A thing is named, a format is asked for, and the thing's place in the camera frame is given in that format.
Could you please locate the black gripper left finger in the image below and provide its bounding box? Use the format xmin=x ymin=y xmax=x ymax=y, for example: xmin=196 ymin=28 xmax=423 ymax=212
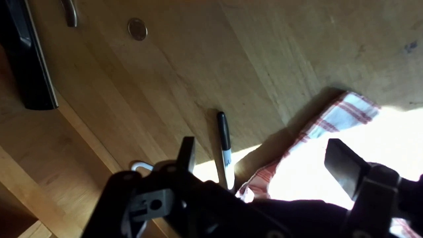
xmin=176 ymin=136 xmax=196 ymax=172

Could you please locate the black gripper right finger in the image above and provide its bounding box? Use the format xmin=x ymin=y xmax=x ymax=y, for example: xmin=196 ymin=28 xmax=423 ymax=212
xmin=324 ymin=139 xmax=371 ymax=200

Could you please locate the black marker pen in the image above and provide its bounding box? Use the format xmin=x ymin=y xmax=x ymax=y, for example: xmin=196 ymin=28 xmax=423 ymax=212
xmin=217 ymin=111 xmax=232 ymax=167

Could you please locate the white loop hook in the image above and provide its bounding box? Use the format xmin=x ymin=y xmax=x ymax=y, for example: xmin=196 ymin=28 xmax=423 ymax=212
xmin=130 ymin=161 xmax=154 ymax=172

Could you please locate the red white checkered cloth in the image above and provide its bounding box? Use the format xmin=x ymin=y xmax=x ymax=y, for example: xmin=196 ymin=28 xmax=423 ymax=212
xmin=236 ymin=90 xmax=423 ymax=238

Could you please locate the wooden roll-top desk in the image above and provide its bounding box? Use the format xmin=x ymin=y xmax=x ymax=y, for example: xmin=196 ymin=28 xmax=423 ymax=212
xmin=0 ymin=0 xmax=423 ymax=238

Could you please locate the copper coin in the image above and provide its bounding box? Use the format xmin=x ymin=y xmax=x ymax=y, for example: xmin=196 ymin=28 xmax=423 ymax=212
xmin=128 ymin=17 xmax=149 ymax=41

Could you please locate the small metal clip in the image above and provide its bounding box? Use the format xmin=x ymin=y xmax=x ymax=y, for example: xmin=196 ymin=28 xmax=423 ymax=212
xmin=63 ymin=0 xmax=79 ymax=28

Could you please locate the black flat device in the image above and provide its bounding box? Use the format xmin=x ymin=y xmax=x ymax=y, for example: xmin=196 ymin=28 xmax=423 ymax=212
xmin=0 ymin=0 xmax=59 ymax=110

